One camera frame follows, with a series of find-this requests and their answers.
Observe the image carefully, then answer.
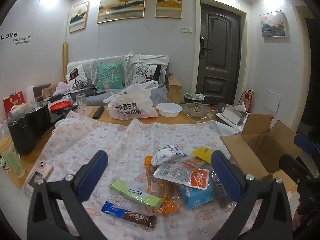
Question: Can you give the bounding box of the blue biscuit packet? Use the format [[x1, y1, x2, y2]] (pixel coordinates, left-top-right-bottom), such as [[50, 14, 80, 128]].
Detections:
[[178, 181, 215, 210]]

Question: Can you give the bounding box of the silver orange snack pouch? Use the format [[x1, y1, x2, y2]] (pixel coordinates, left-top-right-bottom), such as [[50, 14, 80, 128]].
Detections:
[[153, 163, 210, 190]]

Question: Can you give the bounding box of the yellow snack packet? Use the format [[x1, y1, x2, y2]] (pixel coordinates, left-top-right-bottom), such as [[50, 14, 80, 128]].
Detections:
[[192, 146, 213, 163]]

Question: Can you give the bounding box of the blue brown chocolate bar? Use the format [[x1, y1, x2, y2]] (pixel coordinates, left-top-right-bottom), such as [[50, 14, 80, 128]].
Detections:
[[101, 202, 157, 229]]

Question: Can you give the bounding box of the orange sausage snack packet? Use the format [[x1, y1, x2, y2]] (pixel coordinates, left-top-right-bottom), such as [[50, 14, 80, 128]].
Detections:
[[144, 155, 183, 215]]

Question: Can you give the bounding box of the green candy stick pack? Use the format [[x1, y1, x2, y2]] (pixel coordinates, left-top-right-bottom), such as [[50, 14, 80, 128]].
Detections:
[[110, 180, 164, 210]]

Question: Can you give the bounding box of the white blue packet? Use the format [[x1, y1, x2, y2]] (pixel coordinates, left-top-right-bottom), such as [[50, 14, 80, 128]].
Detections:
[[151, 145, 188, 167]]

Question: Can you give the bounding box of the clear seed brittle bar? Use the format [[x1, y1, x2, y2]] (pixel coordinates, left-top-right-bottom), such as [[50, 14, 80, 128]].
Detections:
[[181, 157, 206, 170]]

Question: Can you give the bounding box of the clear dark snack packet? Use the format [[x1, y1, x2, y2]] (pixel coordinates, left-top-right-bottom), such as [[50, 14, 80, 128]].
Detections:
[[212, 171, 236, 212]]

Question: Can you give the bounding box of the brown cardboard box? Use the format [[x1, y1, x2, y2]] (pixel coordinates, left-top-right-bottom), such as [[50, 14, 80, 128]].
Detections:
[[221, 114, 302, 192]]

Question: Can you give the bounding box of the white smartphone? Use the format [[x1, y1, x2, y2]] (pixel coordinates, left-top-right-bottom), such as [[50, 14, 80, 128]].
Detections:
[[23, 161, 54, 194]]

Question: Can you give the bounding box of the tissue box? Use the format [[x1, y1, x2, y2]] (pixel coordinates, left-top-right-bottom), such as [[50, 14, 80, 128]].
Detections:
[[216, 103, 249, 126]]

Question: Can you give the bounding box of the red fire extinguisher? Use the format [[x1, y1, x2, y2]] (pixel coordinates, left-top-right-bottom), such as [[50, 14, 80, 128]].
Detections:
[[238, 89, 255, 112]]

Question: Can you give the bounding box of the pink patterned tablecloth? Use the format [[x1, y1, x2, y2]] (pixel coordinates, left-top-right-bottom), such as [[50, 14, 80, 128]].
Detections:
[[39, 112, 231, 239]]

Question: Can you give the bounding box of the green drink cup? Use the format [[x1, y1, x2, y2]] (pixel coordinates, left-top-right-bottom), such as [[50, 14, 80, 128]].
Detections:
[[0, 135, 25, 178]]

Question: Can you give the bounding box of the black electric kettle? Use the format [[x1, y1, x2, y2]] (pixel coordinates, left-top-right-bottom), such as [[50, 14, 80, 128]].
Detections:
[[8, 113, 36, 155]]

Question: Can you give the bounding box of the black remote control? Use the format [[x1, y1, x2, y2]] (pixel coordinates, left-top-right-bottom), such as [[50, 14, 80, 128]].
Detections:
[[92, 106, 105, 120]]

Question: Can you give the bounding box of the red round lid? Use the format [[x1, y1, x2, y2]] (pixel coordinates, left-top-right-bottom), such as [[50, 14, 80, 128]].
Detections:
[[50, 100, 72, 112]]

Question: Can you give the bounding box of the glass ashtray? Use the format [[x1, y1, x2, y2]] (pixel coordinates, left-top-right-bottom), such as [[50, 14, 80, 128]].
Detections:
[[182, 102, 216, 121]]

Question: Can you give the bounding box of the wine glass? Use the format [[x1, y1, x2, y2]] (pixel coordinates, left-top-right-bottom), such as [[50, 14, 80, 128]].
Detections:
[[76, 93, 87, 113]]

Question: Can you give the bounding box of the dark brown door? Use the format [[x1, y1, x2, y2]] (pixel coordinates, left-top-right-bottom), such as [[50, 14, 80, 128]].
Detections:
[[196, 3, 241, 106]]

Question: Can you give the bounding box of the red gift bag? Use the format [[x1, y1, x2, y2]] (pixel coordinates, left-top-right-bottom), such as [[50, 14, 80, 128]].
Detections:
[[3, 91, 25, 115]]

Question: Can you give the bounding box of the mountain canvas painting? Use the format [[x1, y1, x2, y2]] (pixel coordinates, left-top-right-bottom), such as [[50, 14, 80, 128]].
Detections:
[[260, 10, 286, 38]]

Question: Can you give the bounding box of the green rimmed trash bin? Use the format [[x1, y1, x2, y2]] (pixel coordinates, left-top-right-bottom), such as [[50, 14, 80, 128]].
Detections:
[[184, 93, 205, 103]]

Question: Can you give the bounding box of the white printed plastic bag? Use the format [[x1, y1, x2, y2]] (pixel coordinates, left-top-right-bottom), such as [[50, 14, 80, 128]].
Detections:
[[103, 81, 158, 120]]

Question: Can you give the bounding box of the white red-square cushion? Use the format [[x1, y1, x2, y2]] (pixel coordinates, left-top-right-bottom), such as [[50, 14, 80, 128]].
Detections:
[[66, 64, 92, 91]]

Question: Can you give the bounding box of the white plastic bowl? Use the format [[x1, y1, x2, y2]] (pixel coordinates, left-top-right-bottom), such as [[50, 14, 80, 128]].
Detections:
[[156, 102, 183, 118]]

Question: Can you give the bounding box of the small cardboard box by sofa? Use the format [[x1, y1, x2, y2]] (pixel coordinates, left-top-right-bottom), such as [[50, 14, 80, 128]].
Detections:
[[168, 76, 182, 104]]

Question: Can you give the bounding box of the teal tree cushion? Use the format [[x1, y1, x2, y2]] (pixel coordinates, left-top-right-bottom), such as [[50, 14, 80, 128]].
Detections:
[[97, 62, 123, 89]]

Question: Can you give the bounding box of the grey sofa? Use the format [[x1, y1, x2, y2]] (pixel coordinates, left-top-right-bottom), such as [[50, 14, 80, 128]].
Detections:
[[66, 52, 170, 106]]

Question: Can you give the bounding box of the white black-tree cushion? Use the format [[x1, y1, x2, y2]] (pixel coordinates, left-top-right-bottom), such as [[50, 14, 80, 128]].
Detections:
[[132, 63, 157, 84]]

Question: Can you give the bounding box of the yellow rolled mat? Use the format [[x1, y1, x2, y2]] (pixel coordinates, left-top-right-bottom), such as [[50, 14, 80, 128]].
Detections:
[[62, 42, 68, 80]]

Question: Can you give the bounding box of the small left painting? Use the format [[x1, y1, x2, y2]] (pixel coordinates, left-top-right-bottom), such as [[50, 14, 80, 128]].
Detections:
[[69, 1, 89, 33]]

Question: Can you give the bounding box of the white wall panel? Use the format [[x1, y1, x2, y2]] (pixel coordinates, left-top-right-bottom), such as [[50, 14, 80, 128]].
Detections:
[[264, 89, 282, 113]]

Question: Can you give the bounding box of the light switch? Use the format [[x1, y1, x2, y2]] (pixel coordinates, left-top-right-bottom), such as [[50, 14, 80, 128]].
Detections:
[[181, 27, 193, 34]]

